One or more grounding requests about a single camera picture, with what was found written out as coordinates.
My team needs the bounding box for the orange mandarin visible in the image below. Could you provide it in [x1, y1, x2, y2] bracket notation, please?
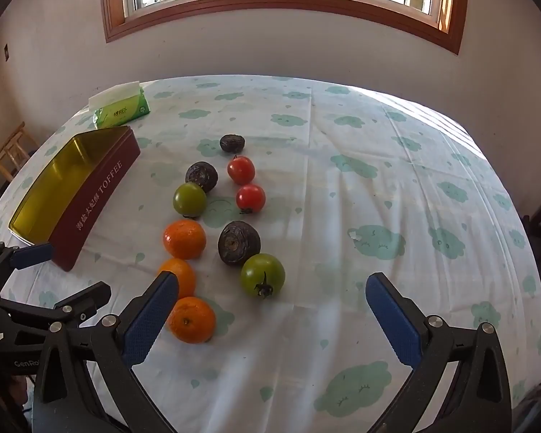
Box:
[162, 219, 207, 260]
[157, 257, 196, 299]
[167, 296, 217, 344]

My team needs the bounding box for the green tomato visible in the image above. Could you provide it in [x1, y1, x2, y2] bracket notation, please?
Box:
[173, 182, 207, 218]
[240, 253, 285, 298]

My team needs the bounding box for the dark passion fruit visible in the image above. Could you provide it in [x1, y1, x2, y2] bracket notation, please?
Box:
[218, 221, 262, 266]
[220, 134, 245, 154]
[185, 161, 219, 193]

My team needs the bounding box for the red tomato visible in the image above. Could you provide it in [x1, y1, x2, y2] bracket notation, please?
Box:
[235, 184, 265, 214]
[226, 156, 256, 186]

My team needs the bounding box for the red gold toffee tin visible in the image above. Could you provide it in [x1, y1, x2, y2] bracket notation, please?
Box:
[8, 126, 140, 272]

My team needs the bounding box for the wooden stool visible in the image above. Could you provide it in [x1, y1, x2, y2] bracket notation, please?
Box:
[0, 122, 40, 183]

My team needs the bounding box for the green tissue pack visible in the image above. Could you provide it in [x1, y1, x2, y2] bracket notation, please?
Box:
[89, 81, 150, 129]

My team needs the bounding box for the cloud pattern tablecloth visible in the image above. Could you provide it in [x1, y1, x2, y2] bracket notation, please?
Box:
[3, 75, 541, 432]

